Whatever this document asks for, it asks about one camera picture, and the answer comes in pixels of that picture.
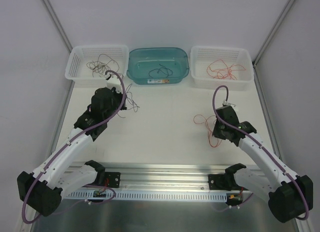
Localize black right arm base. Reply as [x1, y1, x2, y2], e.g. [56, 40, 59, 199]
[207, 174, 242, 191]

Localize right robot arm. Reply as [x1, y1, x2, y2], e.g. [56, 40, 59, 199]
[212, 105, 314, 223]

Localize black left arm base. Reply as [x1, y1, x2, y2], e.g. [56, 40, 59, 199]
[92, 171, 121, 188]

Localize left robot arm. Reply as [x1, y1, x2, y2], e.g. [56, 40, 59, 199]
[17, 87, 127, 217]

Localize left white mesh basket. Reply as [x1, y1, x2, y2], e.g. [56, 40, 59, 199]
[64, 44, 129, 88]

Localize white mesh basket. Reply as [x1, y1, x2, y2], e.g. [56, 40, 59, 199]
[189, 46, 254, 91]
[64, 44, 129, 88]

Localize teal plastic tub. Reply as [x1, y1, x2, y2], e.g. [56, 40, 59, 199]
[126, 47, 190, 85]

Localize right white mesh basket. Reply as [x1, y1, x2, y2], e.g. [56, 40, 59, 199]
[189, 46, 254, 91]

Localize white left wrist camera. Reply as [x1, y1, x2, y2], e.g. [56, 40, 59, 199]
[106, 72, 122, 90]

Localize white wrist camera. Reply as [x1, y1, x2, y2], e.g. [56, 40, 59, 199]
[106, 72, 122, 90]
[222, 100, 238, 111]

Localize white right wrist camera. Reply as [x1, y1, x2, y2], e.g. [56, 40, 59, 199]
[222, 100, 238, 111]

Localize aluminium frame rail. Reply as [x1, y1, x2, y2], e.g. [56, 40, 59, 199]
[33, 163, 288, 192]

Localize white slotted cable duct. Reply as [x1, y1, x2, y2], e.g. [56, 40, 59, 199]
[66, 189, 227, 203]

